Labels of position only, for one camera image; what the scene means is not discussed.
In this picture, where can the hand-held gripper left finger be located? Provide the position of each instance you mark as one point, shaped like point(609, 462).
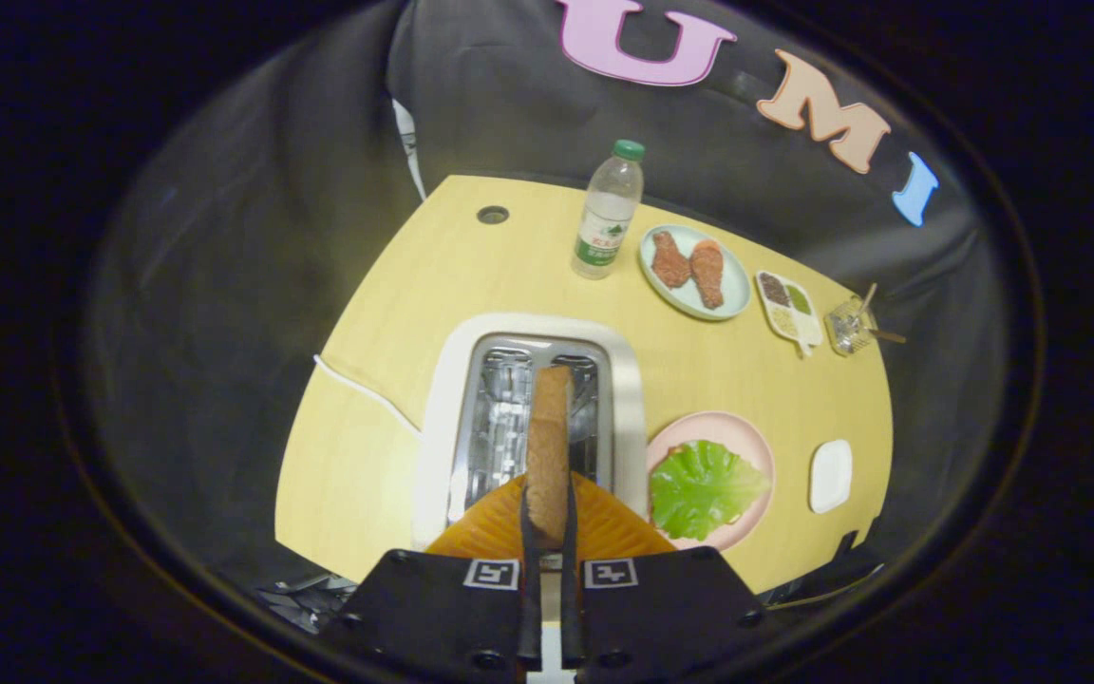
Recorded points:
point(433, 617)

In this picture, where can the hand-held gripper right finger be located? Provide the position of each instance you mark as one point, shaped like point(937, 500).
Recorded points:
point(670, 617)

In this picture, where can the green lettuce leaf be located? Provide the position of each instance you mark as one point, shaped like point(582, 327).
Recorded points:
point(704, 489)

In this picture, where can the toasted bread slice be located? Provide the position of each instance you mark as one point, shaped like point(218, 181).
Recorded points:
point(549, 446)

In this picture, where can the white toaster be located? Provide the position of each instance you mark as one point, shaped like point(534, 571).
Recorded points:
point(438, 427)

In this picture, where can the pink plate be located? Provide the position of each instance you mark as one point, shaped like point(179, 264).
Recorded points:
point(746, 432)

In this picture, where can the small white dish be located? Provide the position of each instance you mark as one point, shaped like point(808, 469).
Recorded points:
point(831, 475)

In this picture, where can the pale green plate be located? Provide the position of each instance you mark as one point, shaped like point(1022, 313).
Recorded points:
point(732, 294)

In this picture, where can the white divided condiment dish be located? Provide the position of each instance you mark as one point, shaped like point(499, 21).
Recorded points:
point(789, 309)

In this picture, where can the brown meat piece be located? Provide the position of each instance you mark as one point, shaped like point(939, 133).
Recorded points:
point(708, 275)
point(670, 261)

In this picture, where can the clear plastic water bottle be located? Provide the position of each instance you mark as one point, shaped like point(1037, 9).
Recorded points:
point(606, 218)

